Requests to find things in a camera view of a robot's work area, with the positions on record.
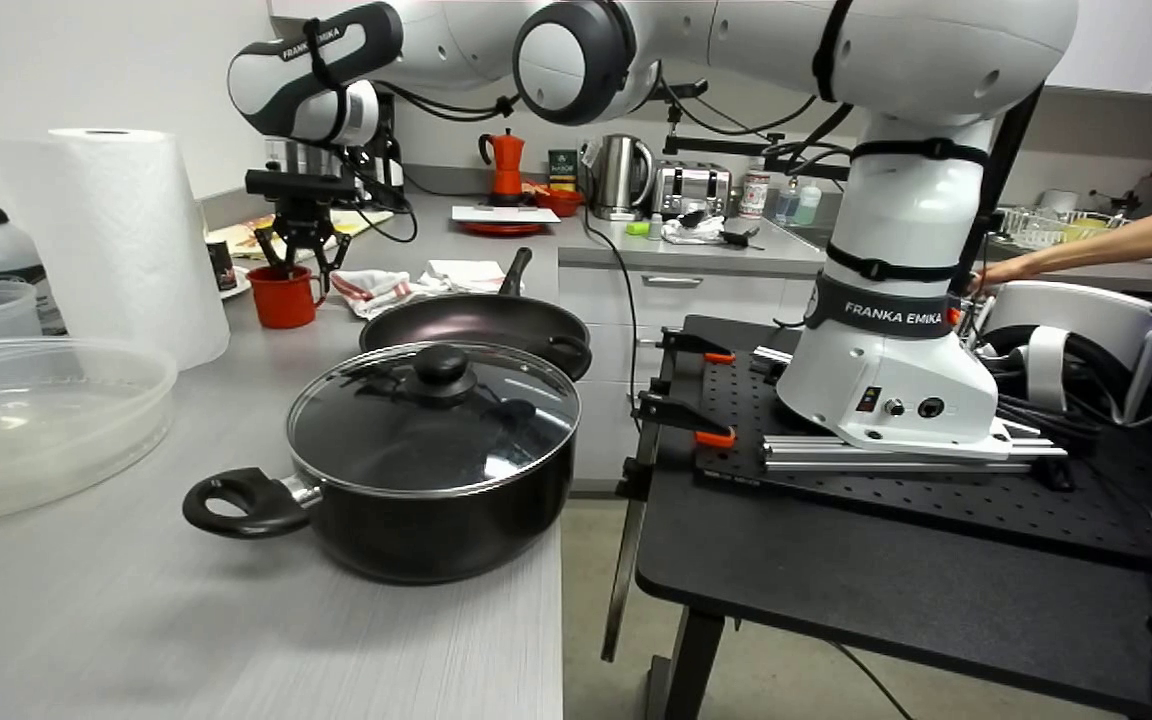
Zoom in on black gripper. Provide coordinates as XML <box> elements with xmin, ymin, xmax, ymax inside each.
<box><xmin>253</xmin><ymin>193</ymin><xmax>350</xmax><ymax>287</ymax></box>

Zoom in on red mug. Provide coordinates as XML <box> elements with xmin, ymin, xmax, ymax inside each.
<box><xmin>243</xmin><ymin>260</ymin><xmax>327</xmax><ymax>334</ymax></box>

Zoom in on person's bare forearm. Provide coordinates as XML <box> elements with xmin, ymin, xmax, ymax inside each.
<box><xmin>1007</xmin><ymin>195</ymin><xmax>1152</xmax><ymax>281</ymax></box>

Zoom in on person's hand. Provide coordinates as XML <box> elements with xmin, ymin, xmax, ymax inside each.
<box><xmin>970</xmin><ymin>251</ymin><xmax>1026</xmax><ymax>291</ymax></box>

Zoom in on small white plate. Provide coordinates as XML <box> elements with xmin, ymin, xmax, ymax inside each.
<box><xmin>206</xmin><ymin>263</ymin><xmax>259</xmax><ymax>306</ymax></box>

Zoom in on white towel with red stripes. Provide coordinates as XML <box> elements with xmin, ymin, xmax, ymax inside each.
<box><xmin>327</xmin><ymin>263</ymin><xmax>423</xmax><ymax>325</ymax></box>

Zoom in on dark spice jar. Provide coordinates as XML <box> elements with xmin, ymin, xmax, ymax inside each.
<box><xmin>206</xmin><ymin>238</ymin><xmax>240</xmax><ymax>296</ymax></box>

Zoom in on crumpled white cloth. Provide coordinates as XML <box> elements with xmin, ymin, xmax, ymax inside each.
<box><xmin>414</xmin><ymin>258</ymin><xmax>509</xmax><ymax>299</ymax></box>

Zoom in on black frying pan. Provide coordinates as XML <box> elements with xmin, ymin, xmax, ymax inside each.
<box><xmin>354</xmin><ymin>246</ymin><xmax>597</xmax><ymax>384</ymax></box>

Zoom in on white paper towel roll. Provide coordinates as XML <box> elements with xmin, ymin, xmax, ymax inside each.
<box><xmin>0</xmin><ymin>124</ymin><xmax>232</xmax><ymax>378</ymax></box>

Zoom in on glass pot lid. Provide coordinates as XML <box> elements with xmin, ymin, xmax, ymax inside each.
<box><xmin>278</xmin><ymin>335</ymin><xmax>585</xmax><ymax>504</ymax></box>

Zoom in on red plate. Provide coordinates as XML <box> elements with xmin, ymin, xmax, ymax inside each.
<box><xmin>446</xmin><ymin>201</ymin><xmax>569</xmax><ymax>242</ymax></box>

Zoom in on red moka pot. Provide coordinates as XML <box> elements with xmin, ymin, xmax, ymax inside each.
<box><xmin>475</xmin><ymin>128</ymin><xmax>532</xmax><ymax>209</ymax></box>

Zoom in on small red cup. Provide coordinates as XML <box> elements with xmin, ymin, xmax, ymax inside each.
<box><xmin>540</xmin><ymin>179</ymin><xmax>587</xmax><ymax>220</ymax></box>

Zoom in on black cooking pot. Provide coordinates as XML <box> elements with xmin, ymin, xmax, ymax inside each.
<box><xmin>180</xmin><ymin>397</ymin><xmax>585</xmax><ymax>587</ymax></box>

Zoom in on steel electric kettle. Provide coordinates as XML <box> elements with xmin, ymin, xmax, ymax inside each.
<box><xmin>585</xmin><ymin>132</ymin><xmax>658</xmax><ymax>226</ymax></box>

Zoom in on steel toaster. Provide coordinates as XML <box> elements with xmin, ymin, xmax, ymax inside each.
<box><xmin>652</xmin><ymin>159</ymin><xmax>735</xmax><ymax>226</ymax></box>

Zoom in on black clamp with orange tip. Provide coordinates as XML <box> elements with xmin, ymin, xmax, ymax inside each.
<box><xmin>652</xmin><ymin>325</ymin><xmax>791</xmax><ymax>374</ymax></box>
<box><xmin>630</xmin><ymin>389</ymin><xmax>745</xmax><ymax>455</ymax></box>

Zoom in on plastic bottle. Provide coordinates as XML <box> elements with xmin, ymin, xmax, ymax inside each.
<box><xmin>773</xmin><ymin>174</ymin><xmax>827</xmax><ymax>233</ymax></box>

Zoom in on black breadboard table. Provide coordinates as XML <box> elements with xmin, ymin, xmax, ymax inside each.
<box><xmin>599</xmin><ymin>312</ymin><xmax>1152</xmax><ymax>720</ymax></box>

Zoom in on white VR headset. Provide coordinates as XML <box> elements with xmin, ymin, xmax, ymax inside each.
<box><xmin>977</xmin><ymin>275</ymin><xmax>1152</xmax><ymax>430</ymax></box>

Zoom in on dish rack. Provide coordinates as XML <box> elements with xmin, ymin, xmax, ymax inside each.
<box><xmin>998</xmin><ymin>193</ymin><xmax>1152</xmax><ymax>263</ymax></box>

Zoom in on white upper cabinets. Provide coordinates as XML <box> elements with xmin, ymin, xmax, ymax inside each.
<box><xmin>268</xmin><ymin>0</ymin><xmax>1152</xmax><ymax>103</ymax></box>

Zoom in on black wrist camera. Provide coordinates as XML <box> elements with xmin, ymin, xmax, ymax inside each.
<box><xmin>243</xmin><ymin>163</ymin><xmax>406</xmax><ymax>213</ymax></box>

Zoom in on camera on black stand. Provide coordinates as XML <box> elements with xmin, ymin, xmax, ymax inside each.
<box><xmin>635</xmin><ymin>77</ymin><xmax>861</xmax><ymax>179</ymax></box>

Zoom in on silver mounting rail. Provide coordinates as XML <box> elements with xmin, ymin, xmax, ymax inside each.
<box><xmin>758</xmin><ymin>430</ymin><xmax>1070</xmax><ymax>481</ymax></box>

